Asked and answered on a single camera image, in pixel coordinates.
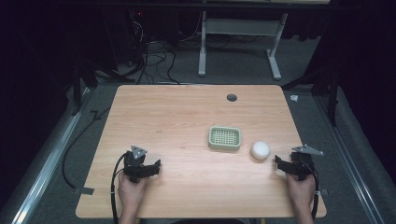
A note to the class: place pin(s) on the person's left hand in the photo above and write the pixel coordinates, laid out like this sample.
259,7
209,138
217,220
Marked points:
130,189

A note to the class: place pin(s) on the white paper scrap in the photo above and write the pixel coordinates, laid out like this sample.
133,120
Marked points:
294,98

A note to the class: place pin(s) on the aluminium floor rail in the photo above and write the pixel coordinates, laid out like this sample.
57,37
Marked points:
46,161
348,155

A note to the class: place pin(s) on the grey metal desk frame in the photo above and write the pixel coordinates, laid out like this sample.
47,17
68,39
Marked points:
239,27

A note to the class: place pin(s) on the grey tape strip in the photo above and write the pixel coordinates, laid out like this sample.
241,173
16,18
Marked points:
84,190

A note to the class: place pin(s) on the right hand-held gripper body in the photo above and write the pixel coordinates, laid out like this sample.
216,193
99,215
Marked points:
301,163

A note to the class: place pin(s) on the green soap dish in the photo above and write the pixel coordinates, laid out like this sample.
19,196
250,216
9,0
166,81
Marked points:
224,138

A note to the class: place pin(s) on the person's right hand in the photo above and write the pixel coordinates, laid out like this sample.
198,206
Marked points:
301,189

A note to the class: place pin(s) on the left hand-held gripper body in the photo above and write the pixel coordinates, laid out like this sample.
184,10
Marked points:
135,161

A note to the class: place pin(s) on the black camera stand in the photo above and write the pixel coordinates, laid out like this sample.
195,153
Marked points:
82,77
327,87

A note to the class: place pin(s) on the round white soap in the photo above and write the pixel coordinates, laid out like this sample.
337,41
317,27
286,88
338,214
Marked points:
260,150

